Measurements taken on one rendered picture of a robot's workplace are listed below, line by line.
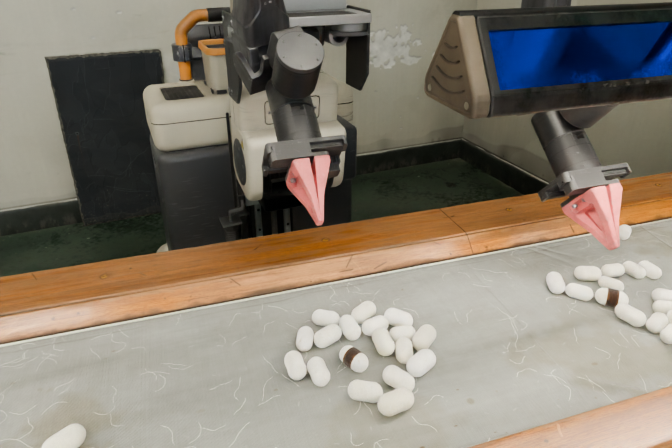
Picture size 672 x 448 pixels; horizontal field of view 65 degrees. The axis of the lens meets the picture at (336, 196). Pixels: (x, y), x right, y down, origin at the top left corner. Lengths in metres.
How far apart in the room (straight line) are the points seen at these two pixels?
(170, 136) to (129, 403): 0.86
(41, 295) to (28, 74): 1.81
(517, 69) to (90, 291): 0.56
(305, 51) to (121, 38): 1.87
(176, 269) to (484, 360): 0.40
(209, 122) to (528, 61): 1.03
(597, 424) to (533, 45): 0.34
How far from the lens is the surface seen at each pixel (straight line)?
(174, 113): 1.34
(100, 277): 0.76
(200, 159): 1.38
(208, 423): 0.56
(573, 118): 0.74
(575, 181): 0.71
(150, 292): 0.71
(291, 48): 0.64
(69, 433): 0.57
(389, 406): 0.54
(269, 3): 0.69
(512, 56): 0.42
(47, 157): 2.59
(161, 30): 2.47
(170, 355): 0.64
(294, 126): 0.66
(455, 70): 0.41
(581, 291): 0.75
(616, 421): 0.58
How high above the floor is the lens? 1.16
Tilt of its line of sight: 26 degrees down
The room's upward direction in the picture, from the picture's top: straight up
